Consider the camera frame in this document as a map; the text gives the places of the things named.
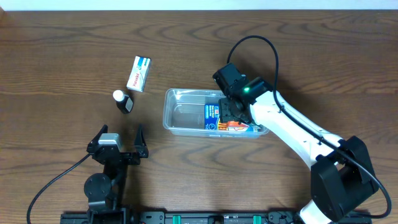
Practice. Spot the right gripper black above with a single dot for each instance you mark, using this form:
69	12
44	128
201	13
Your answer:
230	109

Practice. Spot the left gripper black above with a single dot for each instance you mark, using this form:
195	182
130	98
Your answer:
141	150

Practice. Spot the red white packet box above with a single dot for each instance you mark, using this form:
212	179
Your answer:
236	126

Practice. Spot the blue Kool Fever box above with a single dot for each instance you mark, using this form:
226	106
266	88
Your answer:
212	119

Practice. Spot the dark bottle white cap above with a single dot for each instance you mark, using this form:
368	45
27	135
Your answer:
123	101

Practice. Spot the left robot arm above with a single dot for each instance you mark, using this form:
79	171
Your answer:
105	190

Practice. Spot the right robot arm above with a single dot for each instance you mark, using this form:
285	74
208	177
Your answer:
341	170

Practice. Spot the clear plastic container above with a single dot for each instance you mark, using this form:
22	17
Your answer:
184	114

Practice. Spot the white Panadol box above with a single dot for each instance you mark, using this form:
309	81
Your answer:
139	73

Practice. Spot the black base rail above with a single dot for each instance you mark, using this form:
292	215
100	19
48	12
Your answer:
183	218

